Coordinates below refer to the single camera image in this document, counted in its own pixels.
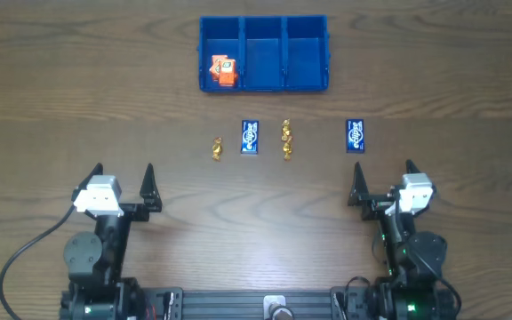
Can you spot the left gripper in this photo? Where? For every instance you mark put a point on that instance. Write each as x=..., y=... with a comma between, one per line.
x=135, y=212

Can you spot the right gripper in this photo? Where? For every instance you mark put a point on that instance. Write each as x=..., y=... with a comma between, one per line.
x=378, y=206

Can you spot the blue candy pack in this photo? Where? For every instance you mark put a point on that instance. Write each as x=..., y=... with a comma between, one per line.
x=250, y=137
x=355, y=136

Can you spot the gold candy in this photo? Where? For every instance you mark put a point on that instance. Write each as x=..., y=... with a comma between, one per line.
x=287, y=149
x=217, y=149
x=286, y=129

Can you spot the orange candy box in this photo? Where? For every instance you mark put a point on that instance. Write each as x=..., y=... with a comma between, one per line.
x=227, y=73
x=214, y=70
x=219, y=57

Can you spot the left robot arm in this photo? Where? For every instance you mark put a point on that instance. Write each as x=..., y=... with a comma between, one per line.
x=100, y=258

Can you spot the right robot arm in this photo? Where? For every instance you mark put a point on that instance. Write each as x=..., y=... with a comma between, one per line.
x=420, y=258

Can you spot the blue tray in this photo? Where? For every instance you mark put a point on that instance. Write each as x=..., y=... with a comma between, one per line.
x=262, y=66

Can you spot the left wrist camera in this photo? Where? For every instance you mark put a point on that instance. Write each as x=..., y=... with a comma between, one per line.
x=100, y=195

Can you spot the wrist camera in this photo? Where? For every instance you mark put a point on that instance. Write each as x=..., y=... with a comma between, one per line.
x=100, y=195
x=413, y=191

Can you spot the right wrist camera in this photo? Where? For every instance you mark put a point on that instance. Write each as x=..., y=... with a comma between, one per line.
x=413, y=191

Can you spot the mounting rail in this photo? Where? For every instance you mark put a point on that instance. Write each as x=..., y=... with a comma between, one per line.
x=229, y=304

